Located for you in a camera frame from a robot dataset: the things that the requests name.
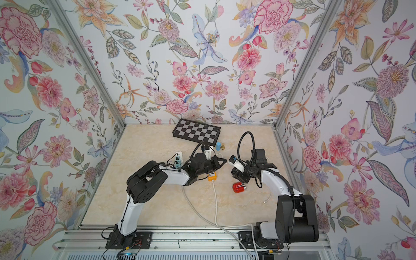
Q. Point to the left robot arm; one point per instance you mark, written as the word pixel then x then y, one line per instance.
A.
pixel 142 187

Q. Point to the teal charger on white strip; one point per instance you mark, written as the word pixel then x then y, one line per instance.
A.
pixel 177 162

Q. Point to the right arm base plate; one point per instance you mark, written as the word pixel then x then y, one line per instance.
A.
pixel 247 241

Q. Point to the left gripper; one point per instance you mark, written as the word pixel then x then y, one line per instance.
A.
pixel 214 160

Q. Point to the aluminium corner post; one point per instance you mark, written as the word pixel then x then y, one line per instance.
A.
pixel 328 16
pixel 74 40

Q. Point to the orange power strip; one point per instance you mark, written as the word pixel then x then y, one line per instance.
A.
pixel 212 177

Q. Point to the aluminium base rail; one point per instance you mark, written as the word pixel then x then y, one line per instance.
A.
pixel 173 243

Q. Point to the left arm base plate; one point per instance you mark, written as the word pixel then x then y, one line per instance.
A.
pixel 134 241

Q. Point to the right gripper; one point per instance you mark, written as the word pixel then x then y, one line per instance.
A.
pixel 242 176

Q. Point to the black white chessboard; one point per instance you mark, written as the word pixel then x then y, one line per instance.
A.
pixel 197 132

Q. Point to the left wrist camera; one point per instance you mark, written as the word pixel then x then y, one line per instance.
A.
pixel 209 152

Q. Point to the left aluminium corner post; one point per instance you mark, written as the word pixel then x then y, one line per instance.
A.
pixel 74 40

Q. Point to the white power strip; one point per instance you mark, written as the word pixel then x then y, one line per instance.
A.
pixel 181 155

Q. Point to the red electric shaver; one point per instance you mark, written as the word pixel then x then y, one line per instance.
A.
pixel 238 187

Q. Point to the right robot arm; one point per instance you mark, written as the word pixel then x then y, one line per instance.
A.
pixel 295 218

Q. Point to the right aluminium corner post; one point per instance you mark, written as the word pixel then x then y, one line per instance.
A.
pixel 328 16

